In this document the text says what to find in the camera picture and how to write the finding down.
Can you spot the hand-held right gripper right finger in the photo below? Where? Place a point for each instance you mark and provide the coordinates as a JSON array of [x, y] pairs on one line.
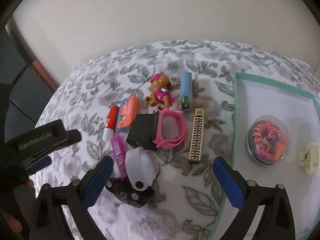
[[228, 182]]

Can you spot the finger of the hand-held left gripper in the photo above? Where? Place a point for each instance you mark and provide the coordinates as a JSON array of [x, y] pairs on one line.
[[74, 136], [40, 165]]

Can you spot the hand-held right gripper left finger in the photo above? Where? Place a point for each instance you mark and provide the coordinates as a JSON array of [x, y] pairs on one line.
[[98, 180]]

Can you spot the black toy car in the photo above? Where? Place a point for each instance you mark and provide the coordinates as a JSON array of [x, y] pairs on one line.
[[125, 195]]

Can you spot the magenta lip balm tube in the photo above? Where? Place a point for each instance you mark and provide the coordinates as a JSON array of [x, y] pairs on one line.
[[117, 151]]

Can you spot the red and white glue stick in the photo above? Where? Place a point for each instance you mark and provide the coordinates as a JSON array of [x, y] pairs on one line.
[[112, 117]]

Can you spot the white wristband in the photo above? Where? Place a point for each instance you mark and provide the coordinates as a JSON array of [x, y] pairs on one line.
[[146, 177]]

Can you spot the gold patterned lighter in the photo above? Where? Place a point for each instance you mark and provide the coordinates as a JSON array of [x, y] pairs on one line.
[[197, 137]]

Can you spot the orange and blue toy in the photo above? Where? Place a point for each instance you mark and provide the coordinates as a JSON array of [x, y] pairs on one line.
[[128, 112]]

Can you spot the black cube box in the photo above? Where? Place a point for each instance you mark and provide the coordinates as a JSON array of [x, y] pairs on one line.
[[142, 130]]

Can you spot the pink smart watch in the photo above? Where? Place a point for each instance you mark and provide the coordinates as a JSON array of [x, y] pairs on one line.
[[168, 143]]

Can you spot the teal cardboard box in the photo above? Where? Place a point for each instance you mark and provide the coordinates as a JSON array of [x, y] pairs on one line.
[[262, 100]]

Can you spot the pink puppy toy figure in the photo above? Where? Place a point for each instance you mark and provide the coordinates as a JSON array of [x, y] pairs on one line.
[[162, 95]]

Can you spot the blue and pink case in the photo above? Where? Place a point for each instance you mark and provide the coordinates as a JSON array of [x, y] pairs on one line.
[[185, 87]]

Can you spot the person's left hand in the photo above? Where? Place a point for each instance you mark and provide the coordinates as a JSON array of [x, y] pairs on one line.
[[10, 223]]

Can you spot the dark cabinet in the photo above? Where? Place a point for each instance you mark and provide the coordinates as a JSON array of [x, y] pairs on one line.
[[17, 92]]

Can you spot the cream hair clip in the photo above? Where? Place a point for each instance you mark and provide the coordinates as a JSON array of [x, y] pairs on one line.
[[310, 157]]

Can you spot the grey floral blanket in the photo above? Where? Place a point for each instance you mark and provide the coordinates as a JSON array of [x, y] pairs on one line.
[[175, 55]]

